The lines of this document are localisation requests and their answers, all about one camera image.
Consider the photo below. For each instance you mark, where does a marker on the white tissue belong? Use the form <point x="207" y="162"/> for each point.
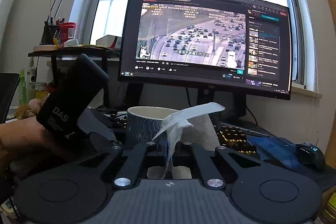
<point x="181" y="121"/>

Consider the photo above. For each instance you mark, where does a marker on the jar with yellow label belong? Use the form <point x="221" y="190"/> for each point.
<point x="330" y="209"/>

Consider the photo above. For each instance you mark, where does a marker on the blue wavy patterned mug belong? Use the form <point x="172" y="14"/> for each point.
<point x="143" y="124"/>

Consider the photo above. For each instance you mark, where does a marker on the yellow figurine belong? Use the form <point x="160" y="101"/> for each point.
<point x="56" y="42"/>

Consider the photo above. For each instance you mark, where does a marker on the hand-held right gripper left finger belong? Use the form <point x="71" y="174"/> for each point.
<point x="147" y="154"/>

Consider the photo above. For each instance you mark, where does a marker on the blue desk mat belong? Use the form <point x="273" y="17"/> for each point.
<point x="275" y="150"/>

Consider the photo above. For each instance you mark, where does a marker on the green bottle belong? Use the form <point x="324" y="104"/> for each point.
<point x="22" y="90"/>

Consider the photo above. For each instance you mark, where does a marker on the black backlit keyboard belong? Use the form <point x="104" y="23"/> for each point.
<point x="233" y="137"/>

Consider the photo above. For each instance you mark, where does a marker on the glass jar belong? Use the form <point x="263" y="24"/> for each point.
<point x="38" y="91"/>

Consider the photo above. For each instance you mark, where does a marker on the person's left hand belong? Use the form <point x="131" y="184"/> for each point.
<point x="23" y="134"/>

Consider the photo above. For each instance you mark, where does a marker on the black pen holder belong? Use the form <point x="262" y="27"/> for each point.
<point x="49" y="35"/>

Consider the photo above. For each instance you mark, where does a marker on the curved computer monitor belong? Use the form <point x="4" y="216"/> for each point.
<point x="197" y="35"/>

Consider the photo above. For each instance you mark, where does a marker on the white crumpled packet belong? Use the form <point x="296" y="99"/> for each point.
<point x="71" y="42"/>

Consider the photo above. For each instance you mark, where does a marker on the black desk shelf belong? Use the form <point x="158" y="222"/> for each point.
<point x="78" y="52"/>

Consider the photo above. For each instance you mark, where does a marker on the wooden wardrobe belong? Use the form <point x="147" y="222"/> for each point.
<point x="326" y="3"/>

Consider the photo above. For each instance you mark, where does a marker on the red cup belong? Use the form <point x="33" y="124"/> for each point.
<point x="68" y="32"/>

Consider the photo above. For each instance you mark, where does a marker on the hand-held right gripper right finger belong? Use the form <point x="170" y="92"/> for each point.
<point x="190" y="154"/>

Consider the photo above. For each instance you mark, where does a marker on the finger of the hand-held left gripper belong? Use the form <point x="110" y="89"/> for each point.
<point x="103" y="139"/>

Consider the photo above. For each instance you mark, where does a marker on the black chair back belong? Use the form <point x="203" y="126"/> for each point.
<point x="9" y="95"/>

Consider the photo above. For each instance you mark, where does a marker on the black computer mouse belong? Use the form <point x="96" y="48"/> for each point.
<point x="311" y="155"/>

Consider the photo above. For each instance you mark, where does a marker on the white cardboard box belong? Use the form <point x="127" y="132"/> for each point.
<point x="109" y="41"/>

